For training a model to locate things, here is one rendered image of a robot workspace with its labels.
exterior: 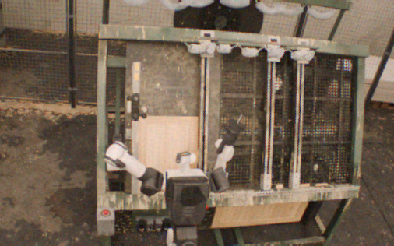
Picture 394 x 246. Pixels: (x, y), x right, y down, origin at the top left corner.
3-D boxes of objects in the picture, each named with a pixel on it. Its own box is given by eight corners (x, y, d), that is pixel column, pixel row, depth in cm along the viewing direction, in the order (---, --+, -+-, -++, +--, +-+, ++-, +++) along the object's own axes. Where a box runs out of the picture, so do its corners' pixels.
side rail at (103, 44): (97, 191, 279) (96, 195, 269) (99, 41, 272) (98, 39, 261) (105, 191, 281) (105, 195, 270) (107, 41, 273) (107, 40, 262)
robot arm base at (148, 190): (156, 200, 232) (163, 191, 225) (136, 194, 228) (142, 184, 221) (159, 180, 243) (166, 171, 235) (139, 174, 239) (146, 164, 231)
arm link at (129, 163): (111, 161, 208) (138, 181, 221) (124, 142, 213) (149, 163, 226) (101, 159, 216) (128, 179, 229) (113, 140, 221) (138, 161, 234)
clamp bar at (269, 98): (258, 188, 301) (269, 195, 278) (262, 37, 293) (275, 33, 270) (269, 188, 304) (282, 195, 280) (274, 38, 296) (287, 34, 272)
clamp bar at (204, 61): (193, 191, 290) (201, 198, 266) (197, 33, 281) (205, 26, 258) (206, 190, 292) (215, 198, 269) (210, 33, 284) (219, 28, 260)
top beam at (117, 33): (98, 40, 266) (97, 38, 256) (98, 26, 265) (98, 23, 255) (362, 58, 316) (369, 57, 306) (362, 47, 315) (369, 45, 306)
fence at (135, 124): (131, 192, 279) (131, 194, 275) (132, 62, 273) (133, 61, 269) (138, 192, 280) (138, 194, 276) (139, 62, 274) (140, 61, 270)
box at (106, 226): (97, 237, 257) (96, 219, 247) (97, 223, 267) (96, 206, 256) (114, 236, 260) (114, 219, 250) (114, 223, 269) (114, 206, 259)
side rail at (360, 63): (344, 182, 327) (352, 184, 317) (350, 57, 320) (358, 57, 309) (352, 181, 329) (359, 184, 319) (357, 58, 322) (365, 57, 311)
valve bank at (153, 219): (131, 244, 278) (133, 223, 264) (131, 230, 289) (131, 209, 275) (197, 241, 289) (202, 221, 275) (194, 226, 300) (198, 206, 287)
